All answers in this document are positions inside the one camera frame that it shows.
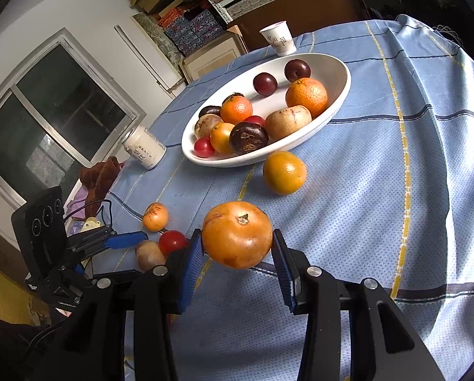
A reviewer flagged small marked mandarin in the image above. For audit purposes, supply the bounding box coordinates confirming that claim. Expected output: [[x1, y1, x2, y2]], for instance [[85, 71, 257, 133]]
[[142, 203, 169, 232]]

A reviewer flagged cardboard box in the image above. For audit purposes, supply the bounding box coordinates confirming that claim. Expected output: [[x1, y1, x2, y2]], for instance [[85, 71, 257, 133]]
[[180, 26, 249, 84]]

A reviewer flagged stack of patterned boxes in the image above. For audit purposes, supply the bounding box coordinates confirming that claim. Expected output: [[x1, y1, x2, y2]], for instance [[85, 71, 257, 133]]
[[158, 6, 227, 57]]

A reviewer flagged purple cloth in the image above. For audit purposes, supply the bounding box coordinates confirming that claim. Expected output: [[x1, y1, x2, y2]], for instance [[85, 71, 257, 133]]
[[64, 188, 89, 221]]

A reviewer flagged white wall conduit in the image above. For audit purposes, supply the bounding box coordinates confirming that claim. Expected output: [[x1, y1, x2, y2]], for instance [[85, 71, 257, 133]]
[[114, 25, 176, 94]]

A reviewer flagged orange persimmon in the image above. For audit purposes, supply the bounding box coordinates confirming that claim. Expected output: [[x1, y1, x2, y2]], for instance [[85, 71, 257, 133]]
[[201, 201, 274, 270]]

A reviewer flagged white oval plate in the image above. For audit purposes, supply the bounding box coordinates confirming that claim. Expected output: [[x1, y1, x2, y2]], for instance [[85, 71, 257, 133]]
[[180, 52, 352, 167]]

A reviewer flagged large orange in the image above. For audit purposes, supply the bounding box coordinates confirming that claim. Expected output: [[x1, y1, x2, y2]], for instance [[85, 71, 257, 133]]
[[285, 78, 329, 119]]

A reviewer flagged small tan fruit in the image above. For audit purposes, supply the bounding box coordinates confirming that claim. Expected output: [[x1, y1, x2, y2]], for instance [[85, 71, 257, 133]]
[[136, 240, 167, 272], [194, 114, 225, 139]]

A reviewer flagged white framed window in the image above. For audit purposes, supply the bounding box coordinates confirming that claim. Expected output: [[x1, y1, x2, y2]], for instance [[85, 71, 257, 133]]
[[0, 28, 147, 209]]

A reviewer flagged large tan fruit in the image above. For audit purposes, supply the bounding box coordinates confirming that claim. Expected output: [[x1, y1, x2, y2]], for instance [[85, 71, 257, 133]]
[[265, 105, 313, 141]]

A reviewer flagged small red tomato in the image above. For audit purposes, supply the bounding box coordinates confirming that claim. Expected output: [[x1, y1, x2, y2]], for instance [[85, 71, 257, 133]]
[[193, 137, 216, 158]]

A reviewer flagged dark purple plum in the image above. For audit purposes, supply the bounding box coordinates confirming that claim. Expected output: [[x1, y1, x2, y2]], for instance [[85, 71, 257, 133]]
[[253, 72, 278, 97], [284, 59, 312, 83]]

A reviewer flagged yellow-orange tomato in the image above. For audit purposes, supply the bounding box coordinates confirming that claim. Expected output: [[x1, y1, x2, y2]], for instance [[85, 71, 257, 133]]
[[210, 123, 238, 155]]

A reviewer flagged cream plug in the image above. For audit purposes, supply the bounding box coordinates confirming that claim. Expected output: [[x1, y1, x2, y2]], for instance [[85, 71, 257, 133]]
[[80, 216, 103, 233]]

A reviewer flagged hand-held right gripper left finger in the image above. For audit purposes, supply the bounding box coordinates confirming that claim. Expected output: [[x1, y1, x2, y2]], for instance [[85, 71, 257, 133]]
[[32, 228, 205, 381]]

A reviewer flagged yellow-orange citrus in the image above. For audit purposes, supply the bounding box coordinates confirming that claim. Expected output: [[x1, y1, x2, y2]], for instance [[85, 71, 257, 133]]
[[263, 151, 308, 196]]

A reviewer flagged brown cloth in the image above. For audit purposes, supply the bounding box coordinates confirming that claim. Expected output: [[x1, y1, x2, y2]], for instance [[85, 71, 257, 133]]
[[80, 156, 125, 216]]

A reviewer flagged blue checked tablecloth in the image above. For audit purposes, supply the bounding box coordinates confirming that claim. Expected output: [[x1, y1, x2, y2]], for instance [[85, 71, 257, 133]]
[[64, 14, 474, 381]]

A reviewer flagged black cable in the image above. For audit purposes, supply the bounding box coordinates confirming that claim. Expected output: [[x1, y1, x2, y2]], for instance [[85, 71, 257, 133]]
[[64, 199, 113, 231]]

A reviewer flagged white paper cup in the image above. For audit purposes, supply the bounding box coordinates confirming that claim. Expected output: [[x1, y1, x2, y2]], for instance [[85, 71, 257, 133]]
[[260, 21, 297, 57]]

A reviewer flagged white tin can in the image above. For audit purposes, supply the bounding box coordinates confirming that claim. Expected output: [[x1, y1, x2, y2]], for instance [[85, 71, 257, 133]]
[[122, 125, 167, 170]]

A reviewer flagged dark cloth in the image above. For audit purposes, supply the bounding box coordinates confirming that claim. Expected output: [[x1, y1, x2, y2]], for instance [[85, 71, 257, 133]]
[[0, 315, 63, 381]]

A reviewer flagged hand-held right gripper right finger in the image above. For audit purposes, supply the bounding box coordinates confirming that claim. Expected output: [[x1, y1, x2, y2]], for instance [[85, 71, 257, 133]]
[[271, 229, 446, 381]]

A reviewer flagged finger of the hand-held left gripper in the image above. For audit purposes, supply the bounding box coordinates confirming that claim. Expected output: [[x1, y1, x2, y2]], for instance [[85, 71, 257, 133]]
[[87, 269, 143, 284], [65, 225, 149, 260]]

